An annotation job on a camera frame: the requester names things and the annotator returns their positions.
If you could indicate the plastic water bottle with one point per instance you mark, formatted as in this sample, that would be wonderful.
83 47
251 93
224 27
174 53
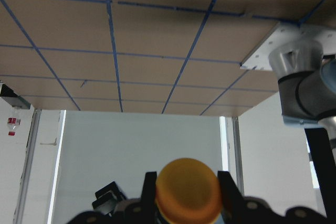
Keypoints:
13 123

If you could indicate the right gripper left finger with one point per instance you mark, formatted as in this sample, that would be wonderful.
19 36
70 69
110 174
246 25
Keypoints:
138 210

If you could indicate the yellow push button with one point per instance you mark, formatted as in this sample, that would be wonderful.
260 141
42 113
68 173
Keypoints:
188 191

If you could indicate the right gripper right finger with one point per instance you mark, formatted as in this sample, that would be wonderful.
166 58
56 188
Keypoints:
245 209

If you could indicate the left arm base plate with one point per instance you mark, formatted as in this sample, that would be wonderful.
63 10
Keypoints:
285 36

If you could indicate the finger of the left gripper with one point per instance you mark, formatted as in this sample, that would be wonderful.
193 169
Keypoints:
107 198

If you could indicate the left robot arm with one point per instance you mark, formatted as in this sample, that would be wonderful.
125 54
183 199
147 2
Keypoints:
307 95

